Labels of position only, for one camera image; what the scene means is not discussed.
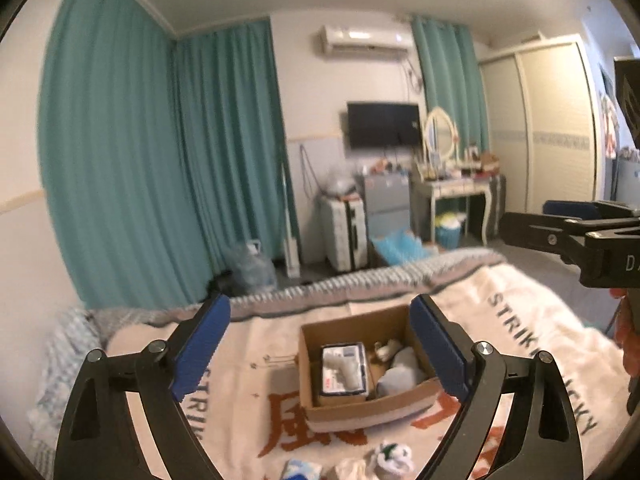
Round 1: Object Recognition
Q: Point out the blue laundry basket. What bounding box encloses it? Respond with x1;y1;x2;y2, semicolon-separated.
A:
434;212;464;249

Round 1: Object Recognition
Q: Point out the white dressing table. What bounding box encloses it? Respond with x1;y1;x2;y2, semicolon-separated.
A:
411;162;494;247

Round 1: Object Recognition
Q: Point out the grey striped bed sheet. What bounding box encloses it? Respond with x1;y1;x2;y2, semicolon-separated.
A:
90;247;507;322

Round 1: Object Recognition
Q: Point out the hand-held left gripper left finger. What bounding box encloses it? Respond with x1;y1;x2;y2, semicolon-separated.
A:
52;292;232;480

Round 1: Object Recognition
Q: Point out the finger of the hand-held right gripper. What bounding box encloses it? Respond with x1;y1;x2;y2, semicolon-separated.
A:
543;200;640;222
500;211;587;262

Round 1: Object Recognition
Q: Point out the white air conditioner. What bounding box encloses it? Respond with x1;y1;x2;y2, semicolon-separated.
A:
317;25;414;59

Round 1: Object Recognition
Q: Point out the cream sliding wardrobe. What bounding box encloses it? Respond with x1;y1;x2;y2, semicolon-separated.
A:
477;34;602;217

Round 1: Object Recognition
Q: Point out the clear plastic bag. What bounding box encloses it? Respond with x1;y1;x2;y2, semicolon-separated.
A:
323;161;362;197

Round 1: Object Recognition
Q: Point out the white stick vacuum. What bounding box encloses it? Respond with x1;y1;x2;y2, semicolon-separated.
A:
279;160;302;279

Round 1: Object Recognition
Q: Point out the blue white packet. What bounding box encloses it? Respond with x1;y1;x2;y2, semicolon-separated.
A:
281;459;322;480

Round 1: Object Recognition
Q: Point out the white suitcase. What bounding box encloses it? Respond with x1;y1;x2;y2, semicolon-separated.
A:
320;195;369;274

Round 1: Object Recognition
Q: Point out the grey rolled cloth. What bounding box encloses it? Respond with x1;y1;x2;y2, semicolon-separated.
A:
376;347;429;397

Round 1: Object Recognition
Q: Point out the blue wrapped pack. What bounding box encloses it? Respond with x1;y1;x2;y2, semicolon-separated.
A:
372;229;427;264

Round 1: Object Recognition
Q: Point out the wall poster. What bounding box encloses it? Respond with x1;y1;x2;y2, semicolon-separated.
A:
599;91;623;159

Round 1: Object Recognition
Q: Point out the white printed blanket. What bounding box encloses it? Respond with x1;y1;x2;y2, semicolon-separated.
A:
104;260;637;480

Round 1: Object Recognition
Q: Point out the blue white knit blanket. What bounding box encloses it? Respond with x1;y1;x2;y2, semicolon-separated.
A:
27;306;107;463

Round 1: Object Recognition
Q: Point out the narrow teal curtain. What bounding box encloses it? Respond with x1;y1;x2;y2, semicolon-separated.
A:
409;14;492;162

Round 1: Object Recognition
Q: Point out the wide teal curtain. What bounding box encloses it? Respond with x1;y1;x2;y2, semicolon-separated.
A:
36;0;203;311

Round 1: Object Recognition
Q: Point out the grey mini fridge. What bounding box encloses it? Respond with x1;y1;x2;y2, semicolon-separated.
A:
360;172;414;242

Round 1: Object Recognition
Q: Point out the cream soft cloth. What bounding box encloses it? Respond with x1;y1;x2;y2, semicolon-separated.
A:
334;457;373;480

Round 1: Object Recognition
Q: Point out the grey plastic bag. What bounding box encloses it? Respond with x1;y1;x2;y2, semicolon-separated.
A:
222;241;277;294

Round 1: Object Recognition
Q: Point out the brown cardboard box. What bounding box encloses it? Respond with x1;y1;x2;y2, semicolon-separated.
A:
298;304;444;431

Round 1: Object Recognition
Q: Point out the white green sock roll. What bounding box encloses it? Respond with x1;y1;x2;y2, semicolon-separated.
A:
372;440;417;480

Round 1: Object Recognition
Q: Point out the small white soft toy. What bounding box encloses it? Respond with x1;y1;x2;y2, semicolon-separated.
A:
372;340;404;361

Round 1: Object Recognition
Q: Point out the white product box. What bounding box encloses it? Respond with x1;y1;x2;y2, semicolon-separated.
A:
316;342;377;407

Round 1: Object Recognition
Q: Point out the black board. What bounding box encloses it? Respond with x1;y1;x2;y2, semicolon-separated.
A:
612;56;640;147

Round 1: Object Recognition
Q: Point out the white oval mirror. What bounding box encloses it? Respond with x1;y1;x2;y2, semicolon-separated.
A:
422;106;459;167

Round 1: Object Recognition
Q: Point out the black wall television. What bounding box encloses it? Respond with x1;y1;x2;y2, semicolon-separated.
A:
346;101;422;150

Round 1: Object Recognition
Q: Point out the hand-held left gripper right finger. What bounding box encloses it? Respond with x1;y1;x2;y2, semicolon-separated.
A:
409;294;587;480

